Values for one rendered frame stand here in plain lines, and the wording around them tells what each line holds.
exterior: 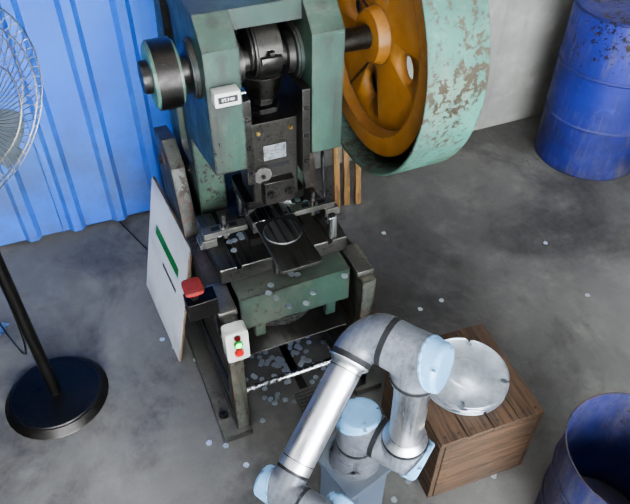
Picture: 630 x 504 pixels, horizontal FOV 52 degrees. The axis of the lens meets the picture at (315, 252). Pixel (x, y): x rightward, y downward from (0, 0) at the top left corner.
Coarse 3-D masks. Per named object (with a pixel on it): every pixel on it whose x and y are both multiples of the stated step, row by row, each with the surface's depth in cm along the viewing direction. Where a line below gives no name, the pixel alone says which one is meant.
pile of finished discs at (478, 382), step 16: (464, 352) 223; (480, 352) 223; (464, 368) 218; (480, 368) 218; (496, 368) 219; (448, 384) 214; (464, 384) 213; (480, 384) 214; (496, 384) 214; (448, 400) 209; (464, 400) 209; (480, 400) 209; (496, 400) 209
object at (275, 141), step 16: (256, 112) 188; (272, 112) 189; (288, 112) 189; (256, 128) 185; (272, 128) 187; (288, 128) 190; (256, 144) 189; (272, 144) 191; (288, 144) 193; (256, 160) 192; (272, 160) 195; (288, 160) 197; (256, 176) 195; (272, 176) 199; (288, 176) 199; (256, 192) 200; (272, 192) 198; (288, 192) 200
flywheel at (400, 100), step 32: (352, 0) 205; (384, 0) 182; (416, 0) 160; (384, 32) 183; (416, 32) 171; (352, 64) 213; (384, 64) 192; (416, 64) 175; (352, 96) 217; (384, 96) 198; (416, 96) 172; (352, 128) 218; (384, 128) 203; (416, 128) 177
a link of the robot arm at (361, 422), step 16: (352, 400) 175; (368, 400) 175; (352, 416) 171; (368, 416) 171; (384, 416) 174; (336, 432) 177; (352, 432) 169; (368, 432) 168; (352, 448) 174; (368, 448) 169
